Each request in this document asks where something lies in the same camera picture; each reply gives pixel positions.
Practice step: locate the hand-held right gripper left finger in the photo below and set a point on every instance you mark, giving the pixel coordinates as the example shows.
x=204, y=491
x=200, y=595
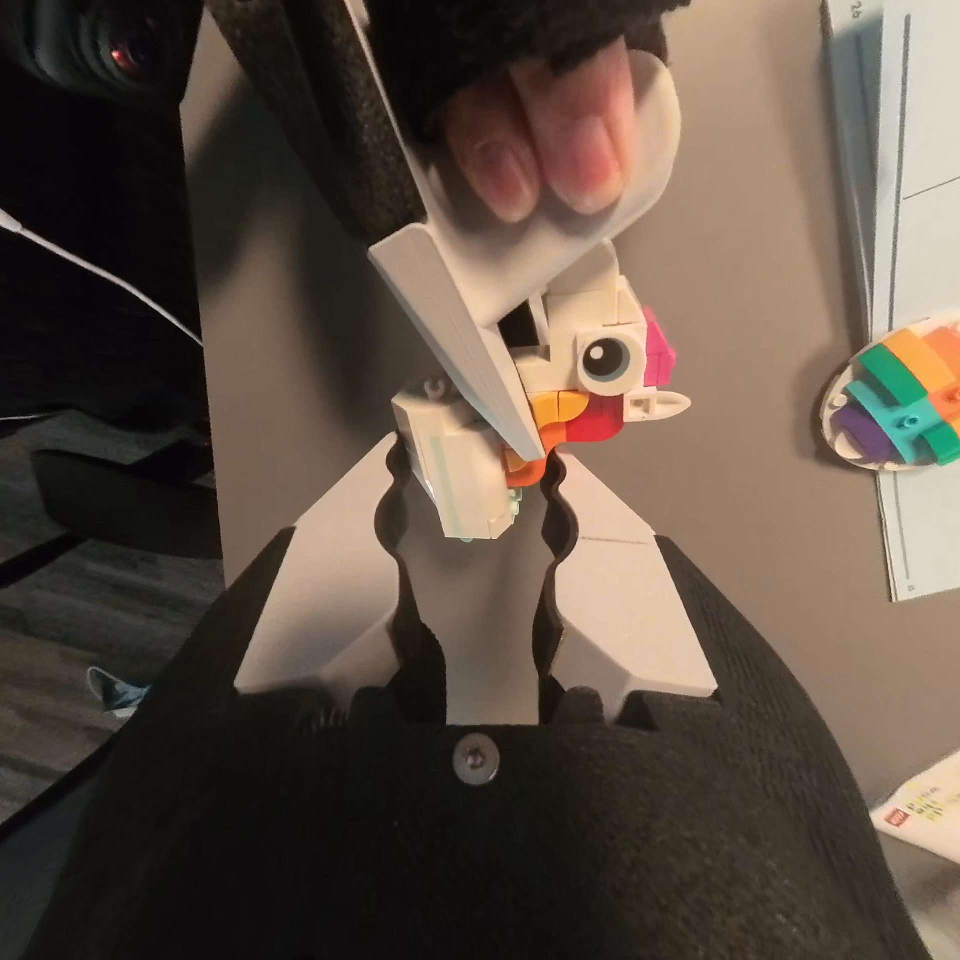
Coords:
x=322, y=577

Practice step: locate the person's left hand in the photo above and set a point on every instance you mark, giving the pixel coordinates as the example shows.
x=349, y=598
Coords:
x=555, y=150

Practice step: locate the rainbow lego build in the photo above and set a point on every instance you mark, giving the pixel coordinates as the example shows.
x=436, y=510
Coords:
x=885, y=390

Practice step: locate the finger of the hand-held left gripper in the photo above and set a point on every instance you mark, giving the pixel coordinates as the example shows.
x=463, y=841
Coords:
x=450, y=330

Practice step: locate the small blue object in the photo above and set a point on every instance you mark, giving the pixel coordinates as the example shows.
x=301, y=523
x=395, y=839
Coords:
x=112, y=694

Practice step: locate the white lego block build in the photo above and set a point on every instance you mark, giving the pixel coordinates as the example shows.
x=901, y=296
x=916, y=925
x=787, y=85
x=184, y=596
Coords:
x=457, y=469

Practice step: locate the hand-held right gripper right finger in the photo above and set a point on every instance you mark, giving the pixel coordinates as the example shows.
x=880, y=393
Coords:
x=622, y=607

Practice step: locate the white instruction booklet red logo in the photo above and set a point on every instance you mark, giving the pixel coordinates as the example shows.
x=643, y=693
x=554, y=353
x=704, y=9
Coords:
x=926, y=817

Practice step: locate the lego unicorn head build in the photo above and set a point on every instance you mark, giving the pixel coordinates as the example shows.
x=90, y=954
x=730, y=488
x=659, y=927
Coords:
x=600, y=356

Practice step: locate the black camera lens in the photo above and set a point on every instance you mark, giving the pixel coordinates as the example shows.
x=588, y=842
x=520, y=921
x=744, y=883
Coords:
x=112, y=52

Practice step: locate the open light blue instruction booklet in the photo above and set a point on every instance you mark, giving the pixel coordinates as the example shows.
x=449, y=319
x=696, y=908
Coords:
x=922, y=150

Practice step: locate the black chair base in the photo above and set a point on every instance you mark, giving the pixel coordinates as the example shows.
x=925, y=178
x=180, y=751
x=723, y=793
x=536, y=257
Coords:
x=112, y=495

